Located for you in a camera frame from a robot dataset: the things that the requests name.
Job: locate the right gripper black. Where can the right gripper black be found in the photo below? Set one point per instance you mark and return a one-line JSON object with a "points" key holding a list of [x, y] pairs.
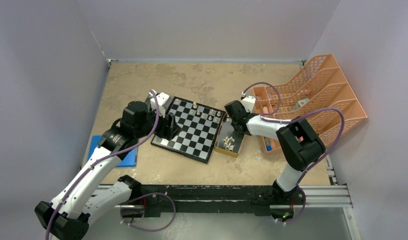
{"points": [[232, 123]]}

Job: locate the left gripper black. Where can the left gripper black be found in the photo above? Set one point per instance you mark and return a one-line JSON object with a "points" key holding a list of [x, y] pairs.
{"points": [[168, 127]]}

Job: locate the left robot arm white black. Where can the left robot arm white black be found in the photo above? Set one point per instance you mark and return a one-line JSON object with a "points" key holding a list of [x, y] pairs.
{"points": [[136, 125]]}

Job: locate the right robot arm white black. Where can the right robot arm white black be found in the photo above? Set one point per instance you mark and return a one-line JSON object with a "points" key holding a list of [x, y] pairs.
{"points": [[300, 144]]}

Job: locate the gold metal tin tray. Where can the gold metal tin tray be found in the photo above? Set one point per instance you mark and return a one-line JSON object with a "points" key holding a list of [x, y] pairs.
{"points": [[228, 141]]}

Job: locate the black white chessboard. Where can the black white chessboard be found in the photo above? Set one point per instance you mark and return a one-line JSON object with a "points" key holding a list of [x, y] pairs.
{"points": [[198, 136]]}

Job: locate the blue notebook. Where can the blue notebook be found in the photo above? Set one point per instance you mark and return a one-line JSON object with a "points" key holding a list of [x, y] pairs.
{"points": [[130, 159]]}

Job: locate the small box in organizer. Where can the small box in organizer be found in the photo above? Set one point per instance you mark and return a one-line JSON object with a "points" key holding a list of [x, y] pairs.
{"points": [[300, 104]]}

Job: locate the orange plastic file organizer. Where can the orange plastic file organizer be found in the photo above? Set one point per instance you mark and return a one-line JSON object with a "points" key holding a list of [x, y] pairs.
{"points": [[322, 81]]}

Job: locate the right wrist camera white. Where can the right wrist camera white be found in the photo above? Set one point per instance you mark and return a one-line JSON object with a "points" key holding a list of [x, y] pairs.
{"points": [[248, 103]]}

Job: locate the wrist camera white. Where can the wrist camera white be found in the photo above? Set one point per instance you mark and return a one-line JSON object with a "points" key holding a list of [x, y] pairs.
{"points": [[248, 103], [160, 101]]}

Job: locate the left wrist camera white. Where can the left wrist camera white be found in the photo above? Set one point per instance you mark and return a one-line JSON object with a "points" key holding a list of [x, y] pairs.
{"points": [[160, 101]]}

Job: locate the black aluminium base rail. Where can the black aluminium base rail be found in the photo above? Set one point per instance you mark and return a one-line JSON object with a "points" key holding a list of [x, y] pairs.
{"points": [[156, 199]]}

